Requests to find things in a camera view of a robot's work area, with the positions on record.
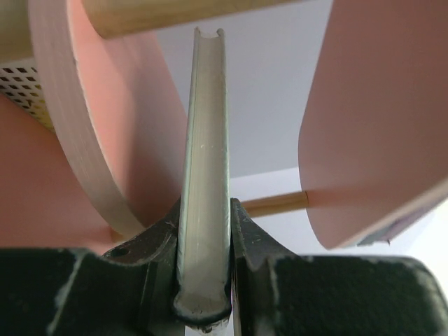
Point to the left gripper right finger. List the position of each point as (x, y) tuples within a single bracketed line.
[(276, 292)]

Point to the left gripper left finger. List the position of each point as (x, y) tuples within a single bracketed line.
[(73, 291)]

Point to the grey book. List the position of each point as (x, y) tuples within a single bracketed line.
[(203, 254)]

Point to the blue 143-Storey Treehouse book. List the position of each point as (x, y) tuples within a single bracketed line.
[(394, 229)]

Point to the pink three-tier shelf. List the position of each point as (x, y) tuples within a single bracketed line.
[(93, 128)]

